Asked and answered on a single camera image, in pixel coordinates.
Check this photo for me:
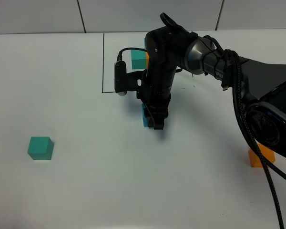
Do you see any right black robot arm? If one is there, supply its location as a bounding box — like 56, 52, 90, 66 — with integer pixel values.
137, 26, 286, 158

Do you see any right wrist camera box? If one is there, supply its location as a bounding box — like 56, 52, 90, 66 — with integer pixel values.
114, 61, 144, 96

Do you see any orange template cube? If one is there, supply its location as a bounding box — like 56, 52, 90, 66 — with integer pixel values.
145, 52, 150, 69

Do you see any green template cube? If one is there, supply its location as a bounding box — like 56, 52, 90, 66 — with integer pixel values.
131, 50, 147, 70

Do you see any right black braided cable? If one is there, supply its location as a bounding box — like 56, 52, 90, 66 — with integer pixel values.
220, 49, 286, 229

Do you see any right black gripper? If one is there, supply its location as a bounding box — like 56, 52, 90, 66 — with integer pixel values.
137, 69, 176, 130

